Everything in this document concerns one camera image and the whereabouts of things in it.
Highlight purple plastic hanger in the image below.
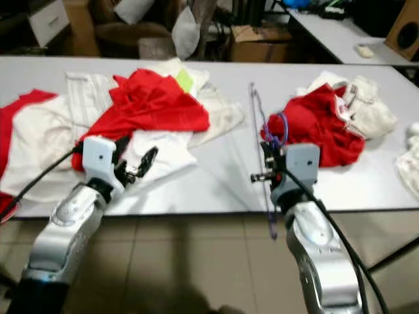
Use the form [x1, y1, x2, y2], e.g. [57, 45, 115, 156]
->
[249, 82, 290, 239]

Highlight plain red shirt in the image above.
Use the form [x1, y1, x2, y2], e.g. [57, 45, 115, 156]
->
[72, 67, 211, 172]

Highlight red jacket with white stripes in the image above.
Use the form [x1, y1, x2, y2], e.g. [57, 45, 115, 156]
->
[262, 84, 365, 167]

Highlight cream garment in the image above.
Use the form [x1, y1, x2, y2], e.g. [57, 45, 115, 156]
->
[157, 58, 246, 146]

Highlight white striped cloth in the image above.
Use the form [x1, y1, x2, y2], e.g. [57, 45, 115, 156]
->
[64, 71, 125, 141]

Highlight cream shirt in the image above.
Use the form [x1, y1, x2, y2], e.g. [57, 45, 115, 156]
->
[0, 97, 99, 203]

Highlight green tag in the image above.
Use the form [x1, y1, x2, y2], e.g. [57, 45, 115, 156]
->
[175, 69, 194, 92]

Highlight open cardboard box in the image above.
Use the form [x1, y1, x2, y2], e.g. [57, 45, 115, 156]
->
[229, 25, 292, 63]

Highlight cream trousers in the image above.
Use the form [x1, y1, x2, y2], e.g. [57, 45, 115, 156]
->
[295, 71, 399, 141]

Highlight brown round ottoman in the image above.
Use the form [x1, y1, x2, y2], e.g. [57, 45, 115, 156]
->
[95, 22, 171, 58]

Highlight red t-shirt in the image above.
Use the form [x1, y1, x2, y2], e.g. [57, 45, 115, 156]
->
[0, 90, 60, 223]

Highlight tan cardboard panel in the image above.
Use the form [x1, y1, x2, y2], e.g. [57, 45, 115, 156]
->
[62, 0, 99, 56]

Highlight grey white bag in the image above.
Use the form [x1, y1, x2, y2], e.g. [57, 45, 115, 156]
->
[172, 7, 200, 60]

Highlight white office table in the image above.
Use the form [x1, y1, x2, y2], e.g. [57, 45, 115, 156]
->
[285, 8, 419, 66]

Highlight cream remote control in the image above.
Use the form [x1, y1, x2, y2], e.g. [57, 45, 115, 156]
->
[355, 44, 375, 58]

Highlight white crumpled cloth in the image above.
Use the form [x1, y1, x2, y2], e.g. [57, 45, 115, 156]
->
[395, 121, 419, 200]

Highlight white pillow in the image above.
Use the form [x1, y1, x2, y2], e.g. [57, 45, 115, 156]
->
[113, 0, 155, 26]

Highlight white drawer unit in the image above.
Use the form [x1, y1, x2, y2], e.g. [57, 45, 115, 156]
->
[28, 0, 69, 48]

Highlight wooden speaker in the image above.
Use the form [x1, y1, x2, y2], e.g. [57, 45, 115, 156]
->
[385, 20, 419, 63]

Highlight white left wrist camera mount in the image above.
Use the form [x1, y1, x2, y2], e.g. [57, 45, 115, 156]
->
[82, 135, 120, 187]

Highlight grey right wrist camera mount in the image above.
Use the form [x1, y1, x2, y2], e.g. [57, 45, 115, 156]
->
[272, 143, 321, 205]

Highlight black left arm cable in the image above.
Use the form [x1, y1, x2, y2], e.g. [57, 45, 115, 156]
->
[0, 145, 86, 220]

